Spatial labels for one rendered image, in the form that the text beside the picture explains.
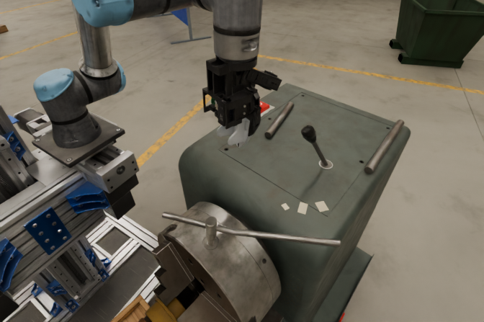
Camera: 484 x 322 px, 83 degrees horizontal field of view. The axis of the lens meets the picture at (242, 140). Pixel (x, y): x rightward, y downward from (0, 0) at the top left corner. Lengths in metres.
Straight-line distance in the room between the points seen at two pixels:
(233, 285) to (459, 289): 1.87
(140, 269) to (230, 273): 1.25
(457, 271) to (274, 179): 1.86
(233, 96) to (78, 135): 0.70
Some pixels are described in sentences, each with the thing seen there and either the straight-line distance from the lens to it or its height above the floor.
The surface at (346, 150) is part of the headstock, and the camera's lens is 0.83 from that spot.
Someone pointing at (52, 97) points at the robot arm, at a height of 1.35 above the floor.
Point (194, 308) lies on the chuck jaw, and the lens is 0.70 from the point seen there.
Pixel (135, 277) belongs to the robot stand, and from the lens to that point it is 1.81.
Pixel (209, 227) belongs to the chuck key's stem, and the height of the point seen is 1.31.
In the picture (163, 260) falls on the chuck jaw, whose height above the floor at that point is 1.18.
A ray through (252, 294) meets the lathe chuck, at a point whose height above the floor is 1.17.
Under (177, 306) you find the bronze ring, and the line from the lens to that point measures 0.71.
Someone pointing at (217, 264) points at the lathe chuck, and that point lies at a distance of 0.60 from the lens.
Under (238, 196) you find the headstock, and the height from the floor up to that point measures 1.24.
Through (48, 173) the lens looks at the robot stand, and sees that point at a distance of 1.18.
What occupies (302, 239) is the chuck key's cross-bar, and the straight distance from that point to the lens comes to 0.53.
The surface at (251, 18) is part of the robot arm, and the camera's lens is 0.43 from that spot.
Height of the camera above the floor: 1.76
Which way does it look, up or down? 39 degrees down
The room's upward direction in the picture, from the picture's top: straight up
